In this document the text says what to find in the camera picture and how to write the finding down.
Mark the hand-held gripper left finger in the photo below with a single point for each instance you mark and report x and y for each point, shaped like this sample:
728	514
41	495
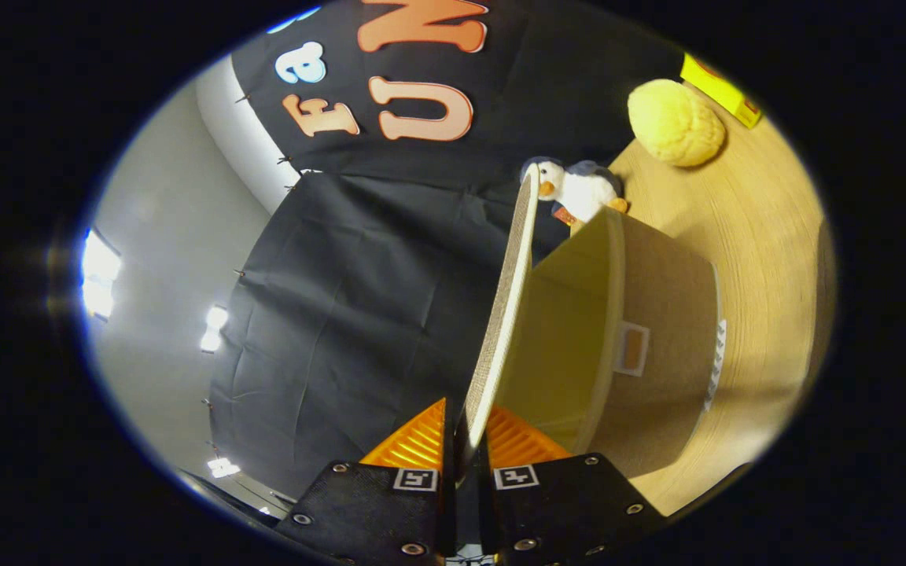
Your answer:
374	511

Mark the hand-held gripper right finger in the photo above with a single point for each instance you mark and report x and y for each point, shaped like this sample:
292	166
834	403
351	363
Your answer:
563	511

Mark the beige fabric storage box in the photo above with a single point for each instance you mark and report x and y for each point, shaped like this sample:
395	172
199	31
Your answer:
657	354

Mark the penguin plush toy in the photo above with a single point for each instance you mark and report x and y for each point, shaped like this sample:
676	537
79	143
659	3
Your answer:
583	192

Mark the yellow bun plush toy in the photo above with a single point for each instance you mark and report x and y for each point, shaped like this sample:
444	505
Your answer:
677	122

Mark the yellow book with red circle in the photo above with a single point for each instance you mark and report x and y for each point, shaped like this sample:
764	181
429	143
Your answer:
724	90

